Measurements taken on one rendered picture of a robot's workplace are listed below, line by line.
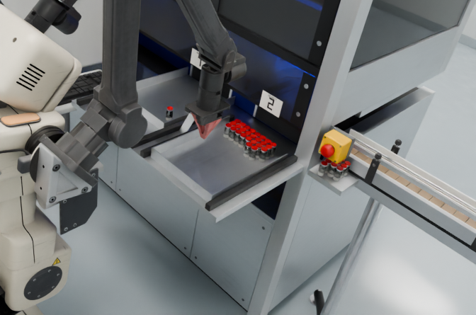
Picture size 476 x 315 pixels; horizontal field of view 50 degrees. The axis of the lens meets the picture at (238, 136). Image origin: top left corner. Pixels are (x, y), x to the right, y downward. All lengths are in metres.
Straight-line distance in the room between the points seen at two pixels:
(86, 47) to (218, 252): 0.98
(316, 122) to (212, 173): 0.35
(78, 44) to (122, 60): 1.17
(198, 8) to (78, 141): 0.35
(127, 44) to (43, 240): 0.58
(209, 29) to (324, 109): 0.57
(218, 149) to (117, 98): 0.70
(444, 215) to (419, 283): 1.20
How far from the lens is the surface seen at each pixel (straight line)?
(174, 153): 1.58
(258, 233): 1.93
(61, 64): 1.07
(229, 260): 2.13
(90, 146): 1.01
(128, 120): 1.00
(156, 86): 1.92
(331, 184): 1.62
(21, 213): 1.29
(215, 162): 1.57
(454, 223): 1.60
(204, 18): 1.06
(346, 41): 1.44
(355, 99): 1.68
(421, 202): 1.62
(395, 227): 3.02
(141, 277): 2.37
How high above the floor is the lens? 1.82
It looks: 33 degrees down
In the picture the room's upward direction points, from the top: 12 degrees clockwise
